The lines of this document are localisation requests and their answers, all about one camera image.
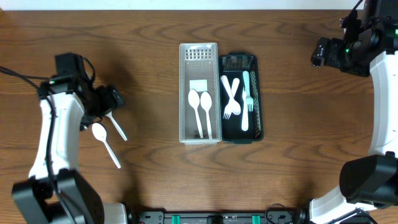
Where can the black plastic basket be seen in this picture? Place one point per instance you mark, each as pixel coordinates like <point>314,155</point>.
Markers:
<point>233,65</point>

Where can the white label sticker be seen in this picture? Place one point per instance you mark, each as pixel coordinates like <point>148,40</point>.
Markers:
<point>198,85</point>

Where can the black mounting rail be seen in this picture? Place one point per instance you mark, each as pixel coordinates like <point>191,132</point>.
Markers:
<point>276,213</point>

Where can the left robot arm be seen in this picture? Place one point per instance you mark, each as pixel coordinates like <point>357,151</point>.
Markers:
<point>55,191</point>

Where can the white plastic fork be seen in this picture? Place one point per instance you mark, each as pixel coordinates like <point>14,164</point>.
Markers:
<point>249,99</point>
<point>234,87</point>
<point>245,121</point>

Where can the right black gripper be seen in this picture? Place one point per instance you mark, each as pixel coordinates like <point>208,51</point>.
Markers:
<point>337,45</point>

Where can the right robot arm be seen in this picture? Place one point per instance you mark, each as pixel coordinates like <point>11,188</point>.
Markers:
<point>368,49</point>

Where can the clear plastic basket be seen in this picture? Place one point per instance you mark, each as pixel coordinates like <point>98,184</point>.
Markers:
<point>199,61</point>

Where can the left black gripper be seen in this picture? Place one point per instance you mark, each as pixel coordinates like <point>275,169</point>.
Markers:
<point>109,98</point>

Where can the white plastic spoon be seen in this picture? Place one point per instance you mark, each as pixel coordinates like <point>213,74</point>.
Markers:
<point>194,101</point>
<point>100,133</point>
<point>117,126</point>
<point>206,103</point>
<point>233,107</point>

